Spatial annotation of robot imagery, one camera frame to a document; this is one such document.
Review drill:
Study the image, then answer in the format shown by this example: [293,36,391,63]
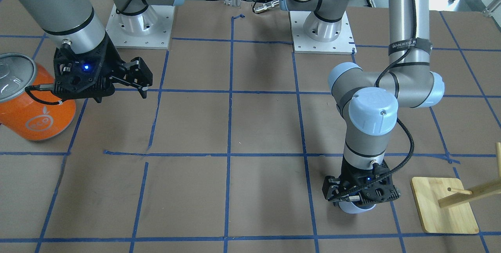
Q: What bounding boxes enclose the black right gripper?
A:
[53,34,153,103]

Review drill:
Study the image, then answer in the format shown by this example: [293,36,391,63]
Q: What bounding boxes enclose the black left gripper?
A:
[322,158,400,206]

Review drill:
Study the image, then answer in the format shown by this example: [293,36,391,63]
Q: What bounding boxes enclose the light blue plastic cup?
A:
[338,201,376,214]

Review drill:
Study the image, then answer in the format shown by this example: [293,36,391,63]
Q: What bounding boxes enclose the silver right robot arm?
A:
[18,0,185,106]

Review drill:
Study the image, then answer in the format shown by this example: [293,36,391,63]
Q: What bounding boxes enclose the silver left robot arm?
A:
[322,0,445,214]

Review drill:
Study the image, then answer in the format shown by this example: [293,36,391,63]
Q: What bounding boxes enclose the wooden cup rack stand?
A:
[411,142,501,234]

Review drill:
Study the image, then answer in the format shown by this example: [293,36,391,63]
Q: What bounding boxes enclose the orange canister with grey lid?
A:
[0,53,76,141]

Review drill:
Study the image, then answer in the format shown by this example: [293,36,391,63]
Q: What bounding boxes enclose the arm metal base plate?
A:
[106,5,176,50]
[289,11,357,55]

